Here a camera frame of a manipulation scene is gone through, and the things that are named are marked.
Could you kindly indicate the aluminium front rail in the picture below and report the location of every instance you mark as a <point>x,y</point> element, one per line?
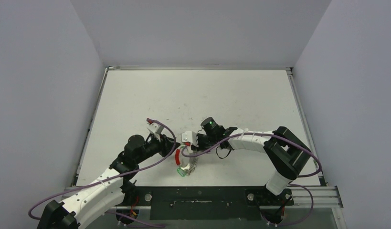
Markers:
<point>294,196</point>

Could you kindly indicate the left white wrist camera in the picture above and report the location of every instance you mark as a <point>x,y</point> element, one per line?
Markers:
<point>155,129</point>

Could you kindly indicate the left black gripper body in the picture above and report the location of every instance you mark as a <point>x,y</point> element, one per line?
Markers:
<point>153,147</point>

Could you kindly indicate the metal keyring with red handle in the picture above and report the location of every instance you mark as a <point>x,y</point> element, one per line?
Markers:
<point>187,163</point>

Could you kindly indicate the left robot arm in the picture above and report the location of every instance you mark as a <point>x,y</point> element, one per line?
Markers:
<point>109,189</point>

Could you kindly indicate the key with green tag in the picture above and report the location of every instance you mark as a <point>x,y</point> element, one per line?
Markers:
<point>182,172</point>

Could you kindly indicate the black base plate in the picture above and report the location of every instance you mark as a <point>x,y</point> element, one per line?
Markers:
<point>205,203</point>

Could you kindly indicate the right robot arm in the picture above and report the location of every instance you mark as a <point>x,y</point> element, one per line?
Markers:
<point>287,153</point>

